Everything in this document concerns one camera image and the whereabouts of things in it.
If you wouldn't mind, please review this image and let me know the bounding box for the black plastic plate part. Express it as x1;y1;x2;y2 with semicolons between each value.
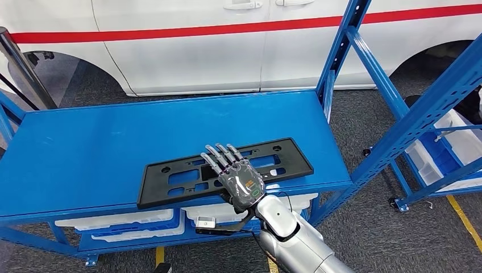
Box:
136;137;314;210

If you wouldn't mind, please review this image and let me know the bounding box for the blue metal shelf rack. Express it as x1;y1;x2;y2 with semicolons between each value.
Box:
0;0;482;267

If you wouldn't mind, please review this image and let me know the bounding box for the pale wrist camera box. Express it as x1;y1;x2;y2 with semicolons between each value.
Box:
195;216;217;229

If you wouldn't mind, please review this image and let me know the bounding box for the white car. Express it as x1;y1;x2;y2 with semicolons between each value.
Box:
0;0;482;98

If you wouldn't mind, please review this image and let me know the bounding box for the black item in bin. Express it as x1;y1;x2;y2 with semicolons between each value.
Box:
451;85;482;125

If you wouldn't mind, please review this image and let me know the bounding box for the blue wheeled shelf rack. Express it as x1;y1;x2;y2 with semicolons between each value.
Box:
388;86;482;213

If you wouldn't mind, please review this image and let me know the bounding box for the chrome stanchion post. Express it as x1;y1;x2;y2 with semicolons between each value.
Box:
0;26;58;111

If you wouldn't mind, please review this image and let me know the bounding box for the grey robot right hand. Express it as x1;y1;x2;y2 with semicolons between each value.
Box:
200;143;266;215

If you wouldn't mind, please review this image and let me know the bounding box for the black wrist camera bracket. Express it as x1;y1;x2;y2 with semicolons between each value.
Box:
195;209;260;237

